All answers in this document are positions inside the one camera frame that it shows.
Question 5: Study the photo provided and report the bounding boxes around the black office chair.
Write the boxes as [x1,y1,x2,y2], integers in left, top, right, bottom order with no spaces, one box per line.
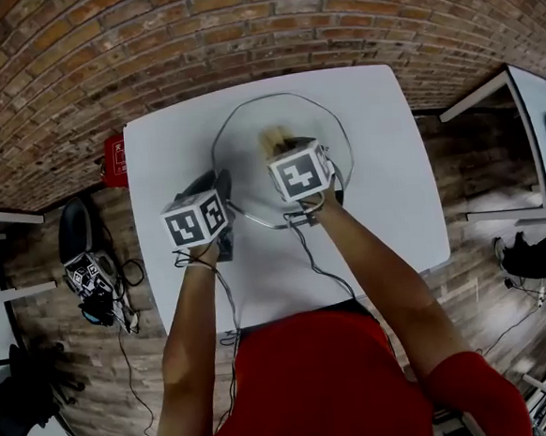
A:
[0,338,92,436]

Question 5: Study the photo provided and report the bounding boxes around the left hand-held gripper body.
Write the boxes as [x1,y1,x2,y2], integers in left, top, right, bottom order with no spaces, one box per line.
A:
[159,187,239,269]

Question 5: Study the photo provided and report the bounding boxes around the red fire extinguisher box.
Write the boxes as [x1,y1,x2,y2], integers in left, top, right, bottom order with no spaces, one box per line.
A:
[99,134,130,189]

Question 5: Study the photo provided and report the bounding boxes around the yellow sponge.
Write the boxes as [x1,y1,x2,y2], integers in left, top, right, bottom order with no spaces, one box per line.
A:
[256,124,297,158]

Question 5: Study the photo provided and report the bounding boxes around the person's left forearm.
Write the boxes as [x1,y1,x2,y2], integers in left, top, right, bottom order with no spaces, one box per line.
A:
[138,239,235,436]

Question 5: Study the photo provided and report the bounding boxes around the person's right forearm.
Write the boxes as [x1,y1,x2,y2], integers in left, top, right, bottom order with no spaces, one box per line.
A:
[294,177,465,392]

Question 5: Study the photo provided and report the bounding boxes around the long black floor cable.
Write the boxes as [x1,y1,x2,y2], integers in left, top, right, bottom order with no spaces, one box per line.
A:
[115,323,159,436]

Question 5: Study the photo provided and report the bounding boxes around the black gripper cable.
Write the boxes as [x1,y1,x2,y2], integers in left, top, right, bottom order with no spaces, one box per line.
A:
[283,205,358,307]
[172,245,243,353]

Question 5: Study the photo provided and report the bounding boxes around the spare white hand-held gripper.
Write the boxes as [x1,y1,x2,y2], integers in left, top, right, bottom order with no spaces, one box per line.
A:
[54,194,120,298]

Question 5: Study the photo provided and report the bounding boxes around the blue black headset device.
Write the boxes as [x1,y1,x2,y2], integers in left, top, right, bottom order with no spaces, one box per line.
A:
[80,304,117,328]

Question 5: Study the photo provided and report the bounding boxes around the person's red shirt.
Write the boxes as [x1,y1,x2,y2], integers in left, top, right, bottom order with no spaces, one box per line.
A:
[124,293,534,436]

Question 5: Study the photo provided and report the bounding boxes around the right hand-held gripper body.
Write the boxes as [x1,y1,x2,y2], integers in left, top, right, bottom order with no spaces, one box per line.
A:
[265,136,348,208]

